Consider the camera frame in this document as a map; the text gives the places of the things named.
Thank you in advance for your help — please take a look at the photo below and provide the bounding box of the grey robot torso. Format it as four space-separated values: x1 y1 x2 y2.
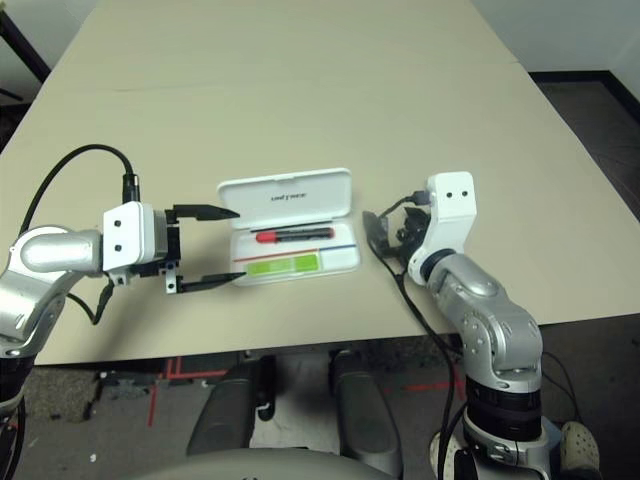
164 447 396 480

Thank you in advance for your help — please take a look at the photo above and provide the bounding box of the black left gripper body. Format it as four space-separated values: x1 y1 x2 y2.
130 209 182 283

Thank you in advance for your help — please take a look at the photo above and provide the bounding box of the grey robot right leg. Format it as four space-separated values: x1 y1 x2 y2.
327 349 406 476

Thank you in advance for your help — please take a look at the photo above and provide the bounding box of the thick black left camera cable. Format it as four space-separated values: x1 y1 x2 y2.
18 143 144 236

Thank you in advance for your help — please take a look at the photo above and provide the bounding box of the white plastic pencil case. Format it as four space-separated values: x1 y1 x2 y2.
216 167 362 289

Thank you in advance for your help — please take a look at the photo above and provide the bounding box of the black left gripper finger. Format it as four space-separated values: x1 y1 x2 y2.
165 271 247 297
164 203 242 224

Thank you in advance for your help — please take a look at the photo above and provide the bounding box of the thin black left gripper cable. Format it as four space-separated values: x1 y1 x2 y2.
64 277 116 326

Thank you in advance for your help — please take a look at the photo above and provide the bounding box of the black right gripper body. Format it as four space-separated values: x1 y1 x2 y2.
388 204 432 262

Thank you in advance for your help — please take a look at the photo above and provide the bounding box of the grey robot leg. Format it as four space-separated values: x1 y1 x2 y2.
187 357 276 466
327 349 406 476

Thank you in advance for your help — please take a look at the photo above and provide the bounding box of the black marker with red cap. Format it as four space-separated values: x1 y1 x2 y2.
254 227 335 245

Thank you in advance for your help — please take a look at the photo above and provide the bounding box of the green highlighter pen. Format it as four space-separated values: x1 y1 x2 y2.
245 252 321 276

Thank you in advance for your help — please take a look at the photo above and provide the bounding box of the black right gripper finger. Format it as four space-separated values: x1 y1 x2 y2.
361 210 391 257

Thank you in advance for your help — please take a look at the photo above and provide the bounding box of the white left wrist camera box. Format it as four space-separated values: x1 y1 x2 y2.
102 201 167 287

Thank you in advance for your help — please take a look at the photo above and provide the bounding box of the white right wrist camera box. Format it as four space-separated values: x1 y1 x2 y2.
407 171 475 289

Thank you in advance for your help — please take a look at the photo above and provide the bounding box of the thin black floor cable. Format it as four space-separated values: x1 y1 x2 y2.
542 349 591 426

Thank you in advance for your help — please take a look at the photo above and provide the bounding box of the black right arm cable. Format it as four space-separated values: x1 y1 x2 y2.
375 191 469 480

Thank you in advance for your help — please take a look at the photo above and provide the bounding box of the white perforated clog shoe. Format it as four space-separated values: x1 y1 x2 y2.
429 432 469 480
559 421 601 476

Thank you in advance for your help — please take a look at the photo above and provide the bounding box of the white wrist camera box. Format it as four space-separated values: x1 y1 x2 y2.
102 201 167 287
407 171 475 289

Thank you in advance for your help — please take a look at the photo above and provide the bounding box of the grey robot left leg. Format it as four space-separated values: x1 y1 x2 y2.
187 357 276 466

